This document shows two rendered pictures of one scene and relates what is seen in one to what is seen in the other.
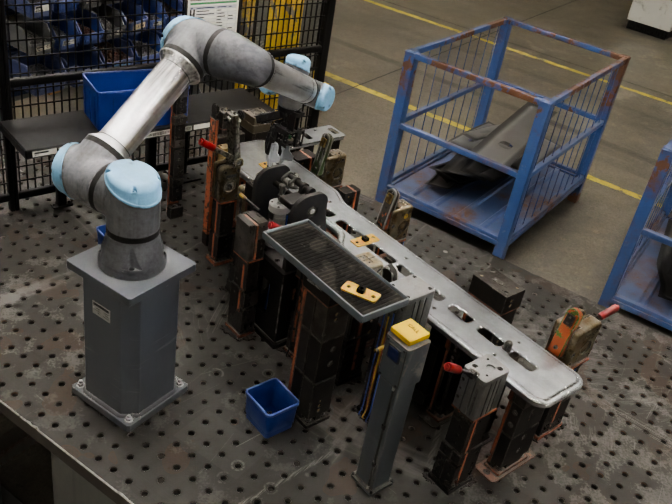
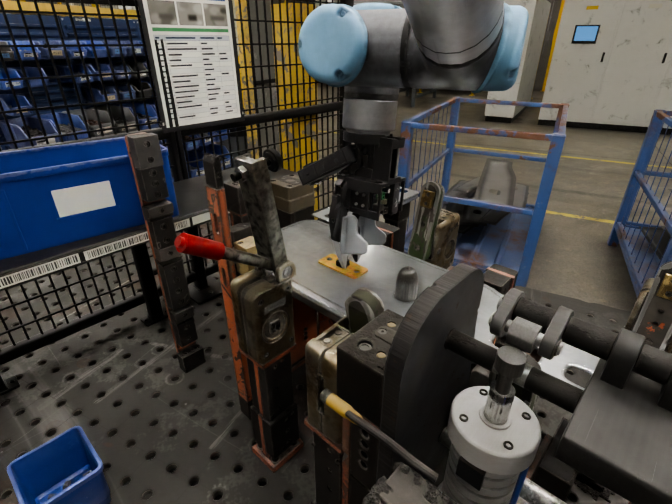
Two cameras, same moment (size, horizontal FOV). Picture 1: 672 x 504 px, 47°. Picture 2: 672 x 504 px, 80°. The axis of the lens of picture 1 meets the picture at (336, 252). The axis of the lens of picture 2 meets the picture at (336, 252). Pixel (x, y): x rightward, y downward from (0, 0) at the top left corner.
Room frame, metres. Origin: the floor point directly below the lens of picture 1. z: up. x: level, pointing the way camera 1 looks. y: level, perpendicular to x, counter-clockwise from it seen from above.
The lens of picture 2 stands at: (1.63, 0.29, 1.33)
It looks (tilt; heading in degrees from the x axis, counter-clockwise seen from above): 28 degrees down; 358
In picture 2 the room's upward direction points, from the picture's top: straight up
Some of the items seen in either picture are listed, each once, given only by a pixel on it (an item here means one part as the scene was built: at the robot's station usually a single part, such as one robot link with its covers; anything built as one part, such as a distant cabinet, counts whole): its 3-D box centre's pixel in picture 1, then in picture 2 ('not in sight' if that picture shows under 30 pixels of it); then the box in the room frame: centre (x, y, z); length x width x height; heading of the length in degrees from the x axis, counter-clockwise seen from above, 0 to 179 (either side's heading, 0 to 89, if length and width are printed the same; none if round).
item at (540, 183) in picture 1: (502, 133); (482, 184); (4.17, -0.81, 0.47); 1.20 x 0.80 x 0.95; 150
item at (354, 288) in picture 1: (361, 290); not in sight; (1.39, -0.07, 1.17); 0.08 x 0.04 x 0.01; 69
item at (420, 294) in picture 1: (393, 352); not in sight; (1.53, -0.19, 0.90); 0.13 x 0.10 x 0.41; 135
